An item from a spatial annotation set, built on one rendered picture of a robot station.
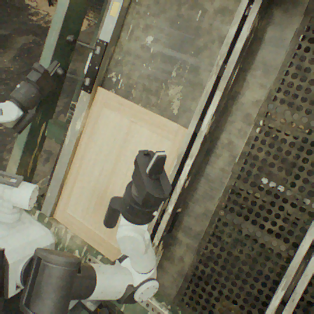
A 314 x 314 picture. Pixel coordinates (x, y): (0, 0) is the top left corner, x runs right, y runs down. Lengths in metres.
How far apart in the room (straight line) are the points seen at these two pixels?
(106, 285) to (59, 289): 0.15
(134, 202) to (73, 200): 0.76
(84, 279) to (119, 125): 0.64
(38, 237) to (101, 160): 0.52
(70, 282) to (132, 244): 0.17
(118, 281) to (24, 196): 0.33
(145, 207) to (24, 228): 0.36
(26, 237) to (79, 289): 0.19
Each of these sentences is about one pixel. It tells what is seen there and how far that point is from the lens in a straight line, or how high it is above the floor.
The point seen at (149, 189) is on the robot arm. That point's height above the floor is 1.58.
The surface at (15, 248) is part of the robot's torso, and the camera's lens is 1.02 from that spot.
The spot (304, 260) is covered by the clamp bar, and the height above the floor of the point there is 1.21.
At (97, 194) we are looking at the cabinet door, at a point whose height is 1.05.
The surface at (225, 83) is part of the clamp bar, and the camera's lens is 1.20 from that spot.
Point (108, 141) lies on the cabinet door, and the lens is 1.46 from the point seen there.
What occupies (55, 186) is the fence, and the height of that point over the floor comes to 1.01.
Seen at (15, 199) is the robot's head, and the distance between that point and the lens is 1.03.
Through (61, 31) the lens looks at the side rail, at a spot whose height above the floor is 1.47.
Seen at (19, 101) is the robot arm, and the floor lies 1.39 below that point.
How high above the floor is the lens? 2.16
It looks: 43 degrees down
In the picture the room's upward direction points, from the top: straight up
